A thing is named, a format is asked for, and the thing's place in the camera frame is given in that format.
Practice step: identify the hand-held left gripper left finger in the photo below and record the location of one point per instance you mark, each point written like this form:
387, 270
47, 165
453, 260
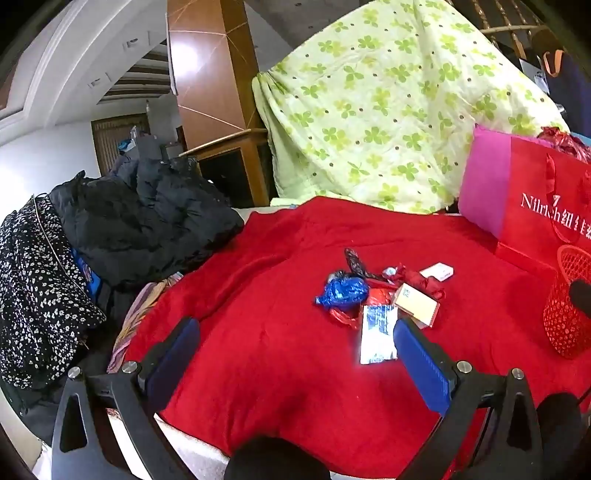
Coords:
173, 364

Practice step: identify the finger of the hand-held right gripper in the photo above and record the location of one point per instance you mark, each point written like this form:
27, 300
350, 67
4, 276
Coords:
581, 297

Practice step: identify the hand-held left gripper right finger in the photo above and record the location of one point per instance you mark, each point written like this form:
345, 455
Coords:
415, 355

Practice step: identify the red plastic mesh basket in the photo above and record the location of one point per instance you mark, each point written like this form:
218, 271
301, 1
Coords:
561, 318

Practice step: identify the silver blue printed packet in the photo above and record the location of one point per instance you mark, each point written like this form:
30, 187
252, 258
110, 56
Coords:
376, 337

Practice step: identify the beige cardboard box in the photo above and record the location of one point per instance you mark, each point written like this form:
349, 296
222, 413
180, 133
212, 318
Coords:
413, 302

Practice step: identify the red foil wrapper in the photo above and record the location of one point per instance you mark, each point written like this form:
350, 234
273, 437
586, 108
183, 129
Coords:
344, 318

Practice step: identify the white blue wrapper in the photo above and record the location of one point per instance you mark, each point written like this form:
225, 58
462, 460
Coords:
391, 273

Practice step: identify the small white box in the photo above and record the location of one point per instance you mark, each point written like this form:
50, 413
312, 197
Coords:
437, 271

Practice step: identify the blue foil wrapper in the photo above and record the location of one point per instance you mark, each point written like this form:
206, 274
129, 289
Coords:
344, 293

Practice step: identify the black plastic wrapper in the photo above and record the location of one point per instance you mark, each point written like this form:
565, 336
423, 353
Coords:
355, 263

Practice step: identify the striped cloth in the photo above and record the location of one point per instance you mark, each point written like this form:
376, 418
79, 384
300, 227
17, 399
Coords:
134, 318

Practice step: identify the blue fabric item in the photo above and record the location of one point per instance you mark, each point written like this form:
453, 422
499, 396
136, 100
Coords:
90, 281

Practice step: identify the red fleece blanket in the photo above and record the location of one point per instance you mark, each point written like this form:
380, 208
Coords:
277, 300

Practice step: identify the red paper gift bag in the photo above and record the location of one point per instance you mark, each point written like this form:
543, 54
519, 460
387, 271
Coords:
531, 175

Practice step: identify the black puffer jacket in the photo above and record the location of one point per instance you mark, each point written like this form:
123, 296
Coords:
152, 221

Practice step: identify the pink pillow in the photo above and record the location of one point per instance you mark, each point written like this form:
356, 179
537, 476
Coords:
485, 184

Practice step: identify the black white floral garment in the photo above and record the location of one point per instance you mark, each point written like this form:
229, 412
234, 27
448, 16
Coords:
37, 286

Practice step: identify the red plastic bag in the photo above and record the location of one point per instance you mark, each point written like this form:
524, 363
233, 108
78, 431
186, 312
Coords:
565, 141

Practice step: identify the dark wooden framed panel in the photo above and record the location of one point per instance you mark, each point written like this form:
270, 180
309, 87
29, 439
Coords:
231, 175

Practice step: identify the brown wooden door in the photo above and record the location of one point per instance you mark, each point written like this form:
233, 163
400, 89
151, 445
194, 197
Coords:
108, 143

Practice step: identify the green clover print quilt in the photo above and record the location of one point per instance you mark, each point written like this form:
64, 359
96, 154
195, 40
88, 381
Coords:
369, 92

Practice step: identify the wooden stair railing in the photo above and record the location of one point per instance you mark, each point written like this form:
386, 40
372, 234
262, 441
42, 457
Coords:
508, 18

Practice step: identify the wooden pillar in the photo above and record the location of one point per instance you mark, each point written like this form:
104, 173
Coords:
207, 69

